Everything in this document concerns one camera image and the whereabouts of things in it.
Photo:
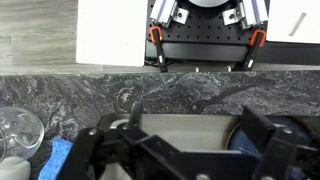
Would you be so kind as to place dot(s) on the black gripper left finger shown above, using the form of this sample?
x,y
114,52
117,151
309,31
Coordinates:
x,y
100,156

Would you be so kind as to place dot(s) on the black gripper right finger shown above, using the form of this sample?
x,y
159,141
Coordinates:
x,y
280,150

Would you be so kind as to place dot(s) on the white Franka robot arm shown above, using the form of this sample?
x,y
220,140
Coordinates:
x,y
210,2

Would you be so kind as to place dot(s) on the stainless steel sink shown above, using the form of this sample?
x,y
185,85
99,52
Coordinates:
x,y
183,133

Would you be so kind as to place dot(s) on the small dark blue plate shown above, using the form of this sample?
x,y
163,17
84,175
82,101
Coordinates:
x,y
245,141

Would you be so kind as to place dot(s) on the blue sponge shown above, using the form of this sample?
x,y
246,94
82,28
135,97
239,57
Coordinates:
x,y
55,160

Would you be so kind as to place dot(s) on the clear glass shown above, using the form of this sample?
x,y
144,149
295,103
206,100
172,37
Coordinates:
x,y
20,133

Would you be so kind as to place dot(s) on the cream ceramic mug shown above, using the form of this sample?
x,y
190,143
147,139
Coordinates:
x,y
13,170

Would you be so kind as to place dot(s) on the orange black clamp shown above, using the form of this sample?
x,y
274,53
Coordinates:
x,y
253,50
159,46

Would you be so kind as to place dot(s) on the grey pen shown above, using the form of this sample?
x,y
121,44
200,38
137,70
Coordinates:
x,y
297,24

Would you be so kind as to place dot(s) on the white sheet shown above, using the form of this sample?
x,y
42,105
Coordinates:
x,y
286,13

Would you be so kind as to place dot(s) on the black perforated base board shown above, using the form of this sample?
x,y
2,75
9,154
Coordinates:
x,y
206,33

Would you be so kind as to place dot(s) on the aluminium extrusion bar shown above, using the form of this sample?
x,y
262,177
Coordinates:
x,y
163,11
255,11

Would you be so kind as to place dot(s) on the metal corner bracket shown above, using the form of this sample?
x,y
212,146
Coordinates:
x,y
231,16
181,15

